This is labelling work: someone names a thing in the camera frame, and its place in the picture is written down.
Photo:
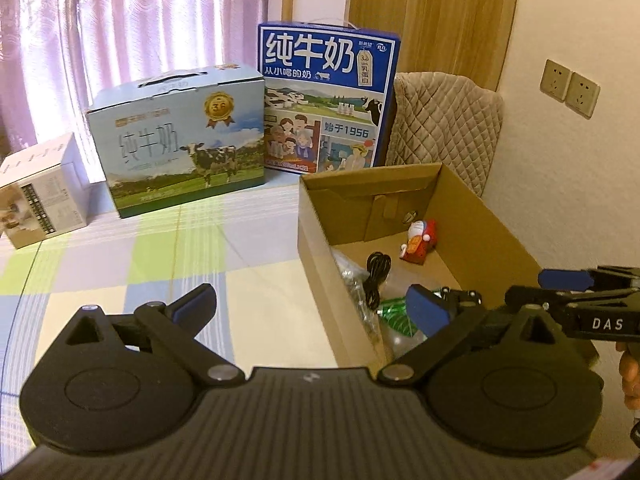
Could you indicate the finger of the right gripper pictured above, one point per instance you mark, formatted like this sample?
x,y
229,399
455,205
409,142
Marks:
x,y
558,279
518,296

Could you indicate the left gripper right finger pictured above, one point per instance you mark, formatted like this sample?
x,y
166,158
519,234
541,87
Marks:
x,y
506,381

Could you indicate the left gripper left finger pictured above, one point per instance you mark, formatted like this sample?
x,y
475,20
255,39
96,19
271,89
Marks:
x,y
111,382

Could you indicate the red santa toy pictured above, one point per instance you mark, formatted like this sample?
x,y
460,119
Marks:
x,y
421,239

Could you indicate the silver foil pouch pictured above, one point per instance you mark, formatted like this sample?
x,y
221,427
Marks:
x,y
408,321

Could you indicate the right hand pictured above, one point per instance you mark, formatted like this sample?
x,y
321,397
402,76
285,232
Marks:
x,y
629,372

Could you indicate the brown cardboard box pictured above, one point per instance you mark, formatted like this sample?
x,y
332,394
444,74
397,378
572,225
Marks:
x,y
370,210

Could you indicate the clear bag of screws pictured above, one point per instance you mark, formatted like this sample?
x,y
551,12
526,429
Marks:
x,y
354,276

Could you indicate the checkered bed sheet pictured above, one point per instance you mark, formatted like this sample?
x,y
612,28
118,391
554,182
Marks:
x,y
243,243

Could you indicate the quilted beige chair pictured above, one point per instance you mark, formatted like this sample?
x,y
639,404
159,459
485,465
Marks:
x,y
449,119

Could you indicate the white grey small box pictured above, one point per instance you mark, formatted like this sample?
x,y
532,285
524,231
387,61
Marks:
x,y
45,192

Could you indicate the light blue milk carton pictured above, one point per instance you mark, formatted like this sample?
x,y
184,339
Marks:
x,y
181,136

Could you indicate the dark blue milk carton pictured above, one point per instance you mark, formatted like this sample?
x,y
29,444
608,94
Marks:
x,y
327,94

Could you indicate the wooden door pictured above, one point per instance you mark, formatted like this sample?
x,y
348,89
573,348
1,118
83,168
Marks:
x,y
460,37

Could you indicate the pink curtain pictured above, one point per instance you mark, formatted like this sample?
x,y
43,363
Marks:
x,y
57,55

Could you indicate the beige wall socket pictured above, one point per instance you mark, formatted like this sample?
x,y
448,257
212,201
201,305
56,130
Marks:
x,y
555,80
582,95

